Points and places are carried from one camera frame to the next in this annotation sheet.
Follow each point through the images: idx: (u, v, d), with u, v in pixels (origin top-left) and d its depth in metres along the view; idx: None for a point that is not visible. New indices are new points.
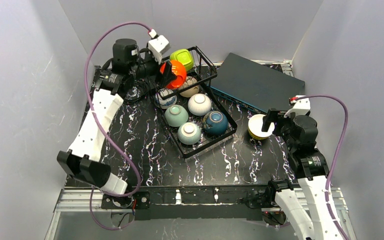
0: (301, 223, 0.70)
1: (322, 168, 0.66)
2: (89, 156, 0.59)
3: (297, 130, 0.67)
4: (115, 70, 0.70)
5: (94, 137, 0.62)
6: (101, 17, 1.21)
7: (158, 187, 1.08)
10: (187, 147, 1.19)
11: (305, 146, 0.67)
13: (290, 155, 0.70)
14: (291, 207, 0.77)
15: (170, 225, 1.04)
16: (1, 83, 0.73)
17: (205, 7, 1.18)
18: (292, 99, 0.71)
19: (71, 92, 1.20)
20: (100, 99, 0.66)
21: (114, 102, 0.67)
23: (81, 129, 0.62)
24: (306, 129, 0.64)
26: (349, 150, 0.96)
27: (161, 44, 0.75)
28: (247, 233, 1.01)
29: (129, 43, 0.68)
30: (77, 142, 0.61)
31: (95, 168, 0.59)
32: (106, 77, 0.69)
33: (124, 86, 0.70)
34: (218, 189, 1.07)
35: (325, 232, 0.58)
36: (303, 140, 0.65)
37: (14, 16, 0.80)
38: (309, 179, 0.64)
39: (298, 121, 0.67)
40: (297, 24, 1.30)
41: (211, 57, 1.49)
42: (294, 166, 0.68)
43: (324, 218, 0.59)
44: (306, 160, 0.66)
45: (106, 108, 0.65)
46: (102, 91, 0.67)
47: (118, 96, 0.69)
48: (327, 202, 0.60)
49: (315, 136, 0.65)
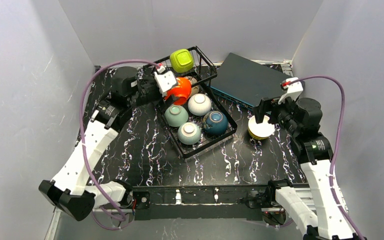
0: (302, 214, 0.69)
1: (326, 152, 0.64)
2: (70, 191, 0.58)
3: (301, 113, 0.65)
4: (114, 101, 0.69)
5: (79, 171, 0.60)
6: (101, 18, 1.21)
7: (158, 187, 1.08)
10: (187, 148, 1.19)
11: (308, 129, 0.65)
13: (293, 139, 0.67)
14: (291, 201, 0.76)
15: (170, 225, 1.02)
16: (1, 83, 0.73)
17: (205, 7, 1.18)
18: (284, 84, 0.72)
19: (71, 92, 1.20)
20: (93, 131, 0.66)
21: (106, 136, 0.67)
23: (69, 160, 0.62)
24: (311, 112, 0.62)
26: (349, 150, 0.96)
27: (168, 84, 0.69)
28: (247, 233, 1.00)
29: (130, 75, 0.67)
30: (62, 173, 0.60)
31: (75, 205, 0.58)
32: (103, 109, 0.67)
33: (121, 119, 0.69)
34: (218, 189, 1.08)
35: (329, 217, 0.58)
36: (306, 123, 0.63)
37: (15, 16, 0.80)
38: (312, 163, 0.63)
39: (301, 104, 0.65)
40: (297, 24, 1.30)
41: (211, 57, 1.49)
42: (297, 151, 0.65)
43: (327, 203, 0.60)
44: (310, 144, 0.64)
45: (97, 142, 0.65)
46: (97, 123, 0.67)
47: (112, 129, 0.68)
48: (332, 187, 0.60)
49: (319, 119, 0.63)
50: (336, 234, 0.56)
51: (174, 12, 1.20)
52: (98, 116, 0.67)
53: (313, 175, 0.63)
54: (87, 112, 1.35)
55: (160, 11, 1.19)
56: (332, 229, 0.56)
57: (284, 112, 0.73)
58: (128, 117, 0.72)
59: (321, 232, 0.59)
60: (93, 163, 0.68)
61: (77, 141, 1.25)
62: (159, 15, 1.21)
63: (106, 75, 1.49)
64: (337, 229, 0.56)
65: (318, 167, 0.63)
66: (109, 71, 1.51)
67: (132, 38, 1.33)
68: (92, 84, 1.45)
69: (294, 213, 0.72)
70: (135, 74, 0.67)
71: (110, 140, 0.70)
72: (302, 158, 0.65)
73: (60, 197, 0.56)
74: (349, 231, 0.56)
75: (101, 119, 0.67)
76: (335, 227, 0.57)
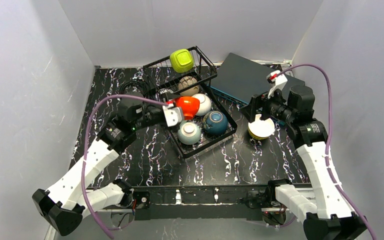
0: (301, 204, 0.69)
1: (321, 135, 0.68)
2: (61, 205, 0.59)
3: (294, 99, 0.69)
4: (119, 124, 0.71)
5: (74, 185, 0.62)
6: (101, 18, 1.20)
7: (158, 187, 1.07)
10: (187, 148, 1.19)
11: (302, 114, 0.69)
13: (288, 124, 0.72)
14: (290, 195, 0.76)
15: (170, 225, 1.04)
16: (1, 84, 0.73)
17: (205, 7, 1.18)
18: (271, 76, 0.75)
19: (71, 92, 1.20)
20: (95, 149, 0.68)
21: (107, 156, 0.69)
23: (67, 174, 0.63)
24: (304, 96, 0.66)
26: (349, 150, 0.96)
27: (173, 120, 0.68)
28: (247, 232, 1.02)
29: (136, 103, 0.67)
30: (58, 185, 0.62)
31: (63, 220, 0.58)
32: (110, 130, 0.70)
33: (124, 143, 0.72)
34: (218, 189, 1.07)
35: (327, 197, 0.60)
36: (300, 107, 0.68)
37: (14, 16, 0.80)
38: (307, 145, 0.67)
39: (294, 90, 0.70)
40: (297, 23, 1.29)
41: (211, 57, 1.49)
42: (293, 136, 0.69)
43: (325, 183, 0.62)
44: (305, 128, 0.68)
45: (98, 160, 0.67)
46: (101, 142, 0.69)
47: (114, 150, 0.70)
48: (327, 167, 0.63)
49: (312, 104, 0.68)
50: (334, 212, 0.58)
51: (174, 12, 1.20)
52: (103, 135, 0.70)
53: (309, 157, 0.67)
54: (87, 112, 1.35)
55: (160, 11, 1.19)
56: (329, 207, 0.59)
57: (275, 105, 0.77)
58: (131, 140, 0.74)
59: (320, 212, 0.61)
60: (90, 180, 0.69)
61: (77, 141, 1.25)
62: (159, 15, 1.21)
63: (105, 75, 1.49)
64: (335, 207, 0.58)
65: (313, 148, 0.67)
66: (109, 71, 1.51)
67: (132, 38, 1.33)
68: (92, 84, 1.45)
69: (293, 205, 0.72)
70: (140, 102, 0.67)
71: (110, 161, 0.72)
72: (298, 141, 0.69)
73: (50, 209, 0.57)
74: (348, 209, 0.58)
75: (106, 139, 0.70)
76: (333, 206, 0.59)
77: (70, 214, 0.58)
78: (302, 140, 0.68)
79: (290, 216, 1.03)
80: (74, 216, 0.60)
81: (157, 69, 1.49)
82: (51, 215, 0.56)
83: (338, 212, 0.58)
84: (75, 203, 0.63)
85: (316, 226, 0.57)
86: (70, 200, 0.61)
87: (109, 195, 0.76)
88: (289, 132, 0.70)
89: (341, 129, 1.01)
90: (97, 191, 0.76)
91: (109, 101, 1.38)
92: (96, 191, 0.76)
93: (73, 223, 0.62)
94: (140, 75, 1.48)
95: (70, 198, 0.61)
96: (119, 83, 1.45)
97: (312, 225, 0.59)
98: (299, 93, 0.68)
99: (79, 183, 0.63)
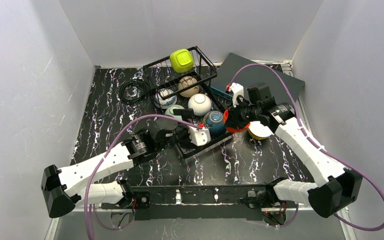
0: (300, 187, 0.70)
1: (290, 113, 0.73)
2: (65, 188, 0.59)
3: (253, 93, 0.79)
4: (145, 139, 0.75)
5: (84, 176, 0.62)
6: (101, 18, 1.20)
7: (158, 187, 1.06)
10: (187, 148, 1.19)
11: (266, 102, 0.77)
13: (258, 115, 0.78)
14: (290, 184, 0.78)
15: (170, 225, 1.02)
16: (1, 83, 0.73)
17: (205, 7, 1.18)
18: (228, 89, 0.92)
19: (71, 92, 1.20)
20: (116, 152, 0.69)
21: (123, 163, 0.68)
23: (83, 163, 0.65)
24: (259, 87, 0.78)
26: (349, 150, 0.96)
27: (203, 140, 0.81)
28: (247, 233, 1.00)
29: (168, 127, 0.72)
30: (71, 169, 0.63)
31: (58, 204, 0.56)
32: (136, 141, 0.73)
33: (143, 158, 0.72)
34: (218, 189, 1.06)
35: (318, 163, 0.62)
36: (261, 97, 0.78)
37: (15, 16, 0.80)
38: (282, 124, 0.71)
39: (250, 86, 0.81)
40: (297, 23, 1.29)
41: (211, 57, 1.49)
42: (267, 121, 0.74)
43: (311, 152, 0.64)
44: (274, 111, 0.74)
45: (114, 163, 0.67)
46: (124, 148, 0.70)
47: (132, 162, 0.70)
48: (307, 136, 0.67)
49: (269, 91, 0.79)
50: (330, 174, 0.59)
51: (174, 12, 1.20)
52: (129, 143, 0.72)
53: (288, 134, 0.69)
54: (87, 112, 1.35)
55: (160, 11, 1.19)
56: (325, 171, 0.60)
57: (244, 109, 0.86)
58: (150, 159, 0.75)
59: (318, 181, 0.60)
60: (98, 179, 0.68)
61: (77, 141, 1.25)
62: (158, 15, 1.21)
63: (105, 75, 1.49)
64: (329, 169, 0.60)
65: (288, 125, 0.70)
66: (109, 71, 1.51)
67: (132, 38, 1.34)
68: (92, 84, 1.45)
69: (294, 192, 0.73)
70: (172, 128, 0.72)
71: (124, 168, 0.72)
72: (273, 126, 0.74)
73: (54, 189, 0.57)
74: (339, 168, 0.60)
75: (129, 148, 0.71)
76: (326, 169, 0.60)
77: (67, 203, 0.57)
78: (275, 122, 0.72)
79: (290, 216, 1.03)
80: (67, 205, 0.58)
81: (157, 69, 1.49)
82: (52, 194, 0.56)
83: (333, 173, 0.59)
84: (75, 193, 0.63)
85: (320, 194, 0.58)
86: (74, 188, 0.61)
87: (107, 193, 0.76)
88: (262, 120, 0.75)
89: (342, 129, 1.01)
90: (97, 186, 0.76)
91: (109, 101, 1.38)
92: (96, 186, 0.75)
93: (64, 211, 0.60)
94: (140, 75, 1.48)
95: (75, 186, 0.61)
96: (119, 83, 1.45)
97: (317, 197, 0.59)
98: (255, 86, 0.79)
99: (88, 176, 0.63)
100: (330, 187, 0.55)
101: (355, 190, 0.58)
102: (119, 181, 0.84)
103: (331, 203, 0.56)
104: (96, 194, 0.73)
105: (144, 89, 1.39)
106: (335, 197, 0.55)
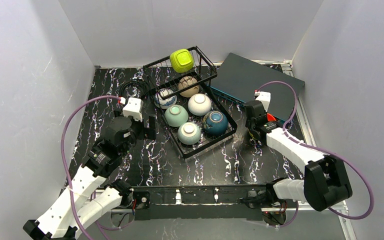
0: (298, 185, 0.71)
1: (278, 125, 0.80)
2: (51, 235, 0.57)
3: (249, 110, 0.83)
4: (104, 150, 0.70)
5: (63, 215, 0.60)
6: (100, 17, 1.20)
7: (158, 187, 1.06)
10: (187, 148, 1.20)
11: (260, 119, 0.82)
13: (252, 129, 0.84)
14: (288, 182, 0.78)
15: (170, 225, 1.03)
16: (0, 83, 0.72)
17: (205, 6, 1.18)
18: (255, 93, 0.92)
19: (70, 91, 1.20)
20: (82, 177, 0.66)
21: (93, 183, 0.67)
23: (56, 203, 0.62)
24: (255, 105, 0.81)
26: (348, 151, 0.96)
27: (136, 104, 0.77)
28: (247, 232, 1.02)
29: (123, 127, 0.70)
30: (47, 214, 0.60)
31: None
32: (95, 155, 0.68)
33: (109, 167, 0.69)
34: (218, 189, 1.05)
35: (299, 153, 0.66)
36: (256, 114, 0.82)
37: (15, 16, 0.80)
38: (269, 132, 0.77)
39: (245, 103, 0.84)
40: (298, 23, 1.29)
41: (211, 57, 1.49)
42: (258, 136, 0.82)
43: (292, 146, 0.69)
44: (264, 127, 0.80)
45: (84, 188, 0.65)
46: (86, 169, 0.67)
47: (100, 176, 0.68)
48: (288, 136, 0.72)
49: (263, 108, 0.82)
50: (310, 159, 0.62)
51: (174, 12, 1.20)
52: (89, 163, 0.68)
53: (273, 138, 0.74)
54: (87, 112, 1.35)
55: (160, 10, 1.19)
56: (304, 157, 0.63)
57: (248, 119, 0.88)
58: (116, 165, 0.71)
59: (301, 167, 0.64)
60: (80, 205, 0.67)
61: (77, 141, 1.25)
62: (159, 14, 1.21)
63: (105, 75, 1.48)
64: (309, 155, 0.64)
65: (273, 132, 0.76)
66: (109, 70, 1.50)
67: (131, 38, 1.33)
68: (92, 84, 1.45)
69: (292, 190, 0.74)
70: (128, 126, 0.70)
71: (99, 185, 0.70)
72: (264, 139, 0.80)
73: None
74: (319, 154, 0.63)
75: (91, 165, 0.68)
76: (306, 155, 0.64)
77: None
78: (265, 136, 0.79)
79: (290, 216, 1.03)
80: None
81: (157, 69, 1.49)
82: None
83: (313, 157, 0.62)
84: (66, 228, 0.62)
85: (308, 182, 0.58)
86: (61, 229, 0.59)
87: (103, 205, 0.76)
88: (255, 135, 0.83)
89: (341, 129, 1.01)
90: (91, 203, 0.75)
91: (110, 101, 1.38)
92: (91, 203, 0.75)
93: None
94: (140, 75, 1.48)
95: (59, 227, 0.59)
96: (119, 83, 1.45)
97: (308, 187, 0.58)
98: (250, 104, 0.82)
99: (67, 211, 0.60)
100: (310, 168, 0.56)
101: (344, 178, 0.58)
102: (110, 184, 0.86)
103: (319, 188, 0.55)
104: (95, 210, 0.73)
105: (144, 89, 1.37)
106: (318, 180, 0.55)
